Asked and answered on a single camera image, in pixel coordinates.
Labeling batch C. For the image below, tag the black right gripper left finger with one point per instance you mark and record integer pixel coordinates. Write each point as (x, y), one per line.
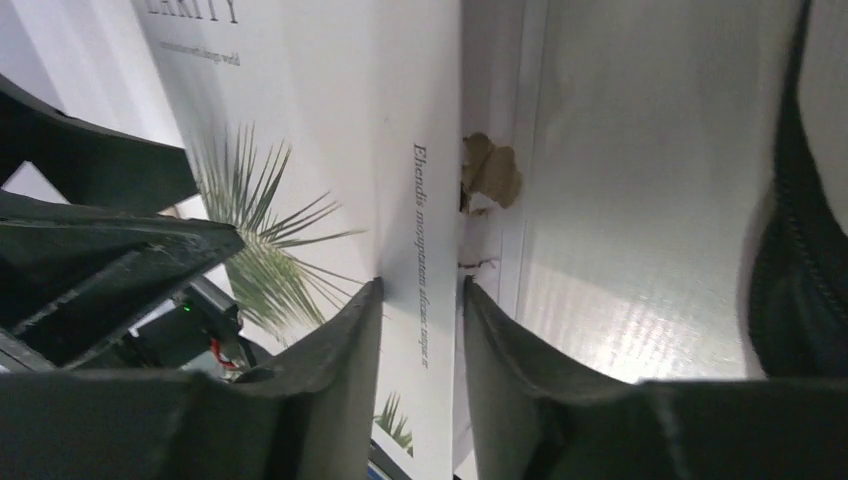
(305, 414)

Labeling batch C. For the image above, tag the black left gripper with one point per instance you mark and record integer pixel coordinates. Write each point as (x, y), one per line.
(74, 279)

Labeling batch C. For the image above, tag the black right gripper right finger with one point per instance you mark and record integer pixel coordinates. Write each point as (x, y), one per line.
(536, 413)

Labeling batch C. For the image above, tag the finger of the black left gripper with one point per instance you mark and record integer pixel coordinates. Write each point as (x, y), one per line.
(89, 164)

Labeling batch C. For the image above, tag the white Singularity palm magazine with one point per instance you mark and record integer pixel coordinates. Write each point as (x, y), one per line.
(328, 134)

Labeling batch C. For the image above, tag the cream canvas student bag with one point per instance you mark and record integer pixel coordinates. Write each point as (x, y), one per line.
(683, 213)

